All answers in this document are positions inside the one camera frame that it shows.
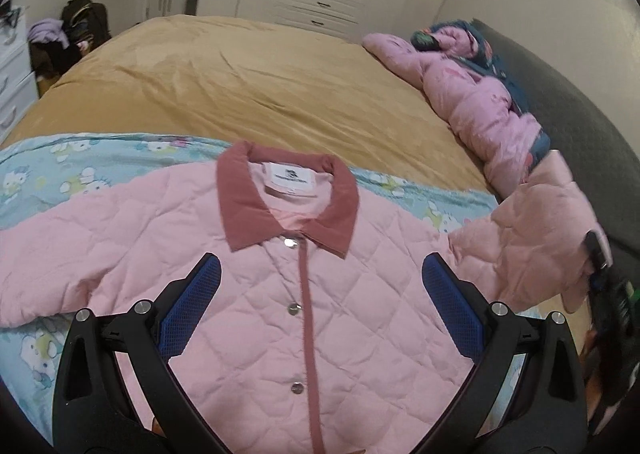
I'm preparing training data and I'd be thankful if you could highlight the Hello Kitty blue blanket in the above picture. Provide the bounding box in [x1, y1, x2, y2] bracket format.
[1, 133, 498, 440]

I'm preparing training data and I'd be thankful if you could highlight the lavender clothes pile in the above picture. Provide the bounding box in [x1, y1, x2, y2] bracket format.
[27, 18, 70, 49]

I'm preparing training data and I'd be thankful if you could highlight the black backpack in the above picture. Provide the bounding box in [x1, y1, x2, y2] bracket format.
[61, 0, 112, 51]

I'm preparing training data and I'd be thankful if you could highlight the white drawer cabinet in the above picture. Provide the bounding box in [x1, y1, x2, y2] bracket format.
[0, 6, 39, 142]

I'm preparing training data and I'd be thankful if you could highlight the tan bed cover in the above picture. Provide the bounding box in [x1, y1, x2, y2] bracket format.
[9, 15, 488, 191]

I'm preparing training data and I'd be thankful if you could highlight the pink and teal comforter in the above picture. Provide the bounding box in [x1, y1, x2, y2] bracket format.
[362, 21, 550, 197]

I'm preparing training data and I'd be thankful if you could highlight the pink quilted jacket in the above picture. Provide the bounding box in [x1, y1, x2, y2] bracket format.
[1, 142, 598, 453]

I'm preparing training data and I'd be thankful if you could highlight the dark grey quilted headboard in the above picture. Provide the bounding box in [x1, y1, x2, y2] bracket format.
[472, 20, 639, 257]

